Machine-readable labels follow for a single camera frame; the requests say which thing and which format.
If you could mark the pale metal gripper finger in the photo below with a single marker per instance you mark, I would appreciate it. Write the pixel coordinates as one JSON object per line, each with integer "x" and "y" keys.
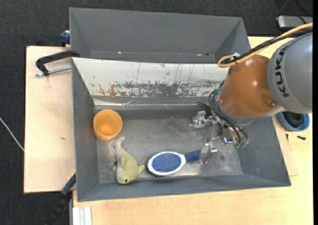
{"x": 200, "y": 119}
{"x": 208, "y": 151}

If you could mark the blue and white hairbrush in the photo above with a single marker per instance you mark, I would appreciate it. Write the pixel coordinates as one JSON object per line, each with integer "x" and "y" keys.
{"x": 166, "y": 162}

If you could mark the blue round bowl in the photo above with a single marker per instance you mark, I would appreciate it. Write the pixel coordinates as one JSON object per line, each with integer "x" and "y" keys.
{"x": 285, "y": 122}

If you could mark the small black screw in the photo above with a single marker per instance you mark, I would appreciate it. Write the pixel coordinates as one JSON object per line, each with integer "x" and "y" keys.
{"x": 301, "y": 138}

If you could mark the green and grey toy dolphin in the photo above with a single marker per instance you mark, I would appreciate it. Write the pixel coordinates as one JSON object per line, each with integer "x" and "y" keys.
{"x": 128, "y": 167}

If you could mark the orange plastic cup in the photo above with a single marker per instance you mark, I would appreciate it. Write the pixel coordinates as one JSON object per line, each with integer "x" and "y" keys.
{"x": 107, "y": 126}

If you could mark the grey metal bin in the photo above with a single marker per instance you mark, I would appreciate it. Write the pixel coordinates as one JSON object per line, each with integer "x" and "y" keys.
{"x": 154, "y": 37}

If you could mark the pale wood board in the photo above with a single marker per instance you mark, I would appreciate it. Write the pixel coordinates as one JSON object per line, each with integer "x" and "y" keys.
{"x": 47, "y": 124}

